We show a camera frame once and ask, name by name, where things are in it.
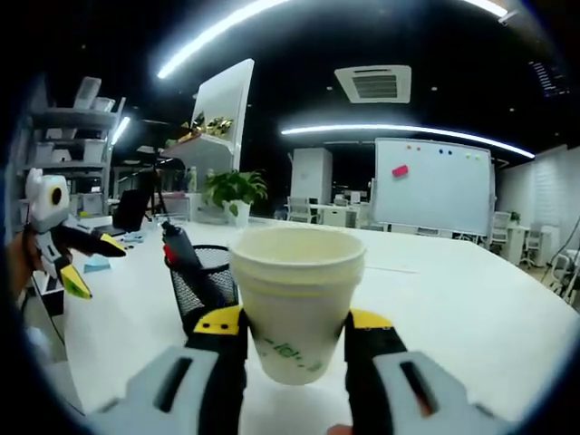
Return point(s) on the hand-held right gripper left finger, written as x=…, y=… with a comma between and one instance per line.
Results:
x=222, y=362

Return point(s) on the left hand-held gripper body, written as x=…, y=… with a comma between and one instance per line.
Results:
x=45, y=199

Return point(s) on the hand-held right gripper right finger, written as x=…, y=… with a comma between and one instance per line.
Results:
x=371, y=362

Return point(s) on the black mesh pen holder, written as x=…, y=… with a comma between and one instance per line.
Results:
x=204, y=290

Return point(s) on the white rolling whiteboard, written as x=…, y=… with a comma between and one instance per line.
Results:
x=432, y=186

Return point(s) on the pink whiteboard eraser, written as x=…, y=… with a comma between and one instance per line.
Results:
x=400, y=171

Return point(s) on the person's left hand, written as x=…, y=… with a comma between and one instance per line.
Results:
x=20, y=267

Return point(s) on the person's right hand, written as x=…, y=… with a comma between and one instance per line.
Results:
x=340, y=429

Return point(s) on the blue sticky note pad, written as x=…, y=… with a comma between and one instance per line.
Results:
x=97, y=265

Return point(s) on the light blue smartphone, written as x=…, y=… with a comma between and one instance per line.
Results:
x=135, y=237

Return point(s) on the black laptop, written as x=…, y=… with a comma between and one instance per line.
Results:
x=131, y=213

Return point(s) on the black tripod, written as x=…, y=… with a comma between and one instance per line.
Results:
x=156, y=190

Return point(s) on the grey metal shelving rack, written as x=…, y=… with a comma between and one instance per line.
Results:
x=72, y=118

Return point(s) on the large potted green plant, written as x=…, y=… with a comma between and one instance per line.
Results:
x=235, y=188

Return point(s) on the group of white office chairs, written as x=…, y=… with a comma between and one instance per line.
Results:
x=326, y=213

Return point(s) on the gold ornaments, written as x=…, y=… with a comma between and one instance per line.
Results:
x=213, y=124

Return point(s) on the white display stand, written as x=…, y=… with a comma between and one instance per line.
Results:
x=226, y=95

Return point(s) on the small potted plant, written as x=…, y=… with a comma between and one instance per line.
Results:
x=515, y=216

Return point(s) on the long ceiling light strip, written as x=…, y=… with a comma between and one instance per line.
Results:
x=204, y=38
x=385, y=128

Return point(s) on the ceiling air conditioner vent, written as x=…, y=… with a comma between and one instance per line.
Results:
x=374, y=84

